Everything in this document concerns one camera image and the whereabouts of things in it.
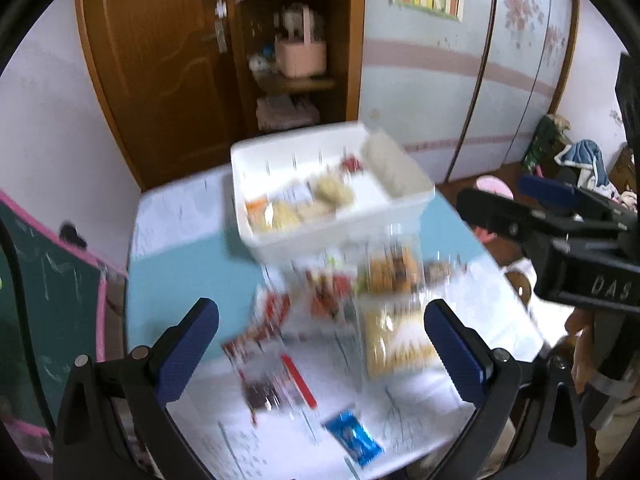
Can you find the clear bag orange biscuits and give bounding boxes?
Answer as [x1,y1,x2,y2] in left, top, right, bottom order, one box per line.
[364,236,425,296]

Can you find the pink basket with handle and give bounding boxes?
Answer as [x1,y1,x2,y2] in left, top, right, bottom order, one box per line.
[274,3,326,79]

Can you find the brown wooden door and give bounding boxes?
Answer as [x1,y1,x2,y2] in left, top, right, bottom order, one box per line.
[75,0,245,190]

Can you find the red stick packet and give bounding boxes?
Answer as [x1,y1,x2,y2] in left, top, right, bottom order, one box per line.
[281,354,318,410]

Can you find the pink plastic stool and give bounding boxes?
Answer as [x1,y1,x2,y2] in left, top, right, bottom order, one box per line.
[474,174,514,200]

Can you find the person's hand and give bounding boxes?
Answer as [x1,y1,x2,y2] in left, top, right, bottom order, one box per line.
[565,308,597,393]

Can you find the wooden shelf unit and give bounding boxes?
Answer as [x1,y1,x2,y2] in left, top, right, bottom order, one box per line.
[228,0,366,136]

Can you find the dark nut snack packet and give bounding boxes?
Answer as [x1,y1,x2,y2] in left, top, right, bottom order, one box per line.
[424,260,457,287]

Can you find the dark brown snack packet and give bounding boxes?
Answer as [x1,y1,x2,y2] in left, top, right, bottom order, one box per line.
[242,375,284,411]

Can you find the green chalkboard pink frame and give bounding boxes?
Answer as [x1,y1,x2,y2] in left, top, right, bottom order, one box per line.
[1,195,127,442]

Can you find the blue white cloth pile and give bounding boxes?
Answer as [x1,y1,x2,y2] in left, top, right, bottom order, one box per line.
[554,140,620,200]

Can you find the white plastic storage bin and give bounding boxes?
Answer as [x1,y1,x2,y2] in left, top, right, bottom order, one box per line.
[231,122,435,264]

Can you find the blue snack packet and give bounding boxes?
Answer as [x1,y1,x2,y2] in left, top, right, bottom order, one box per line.
[322,408,384,467]

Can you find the small red snack packet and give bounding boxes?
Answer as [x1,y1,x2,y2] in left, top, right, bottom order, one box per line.
[340,155,363,174]

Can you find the red white cookies packet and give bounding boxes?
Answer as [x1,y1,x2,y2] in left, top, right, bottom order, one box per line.
[221,286,291,362]

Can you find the folded pink towels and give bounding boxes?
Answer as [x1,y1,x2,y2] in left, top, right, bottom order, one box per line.
[256,96,320,132]

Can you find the yellow cake packet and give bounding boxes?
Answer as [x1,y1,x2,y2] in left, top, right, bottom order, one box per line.
[361,304,436,379]

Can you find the sweet potato snack bag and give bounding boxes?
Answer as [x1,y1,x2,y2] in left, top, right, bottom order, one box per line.
[305,268,357,324]

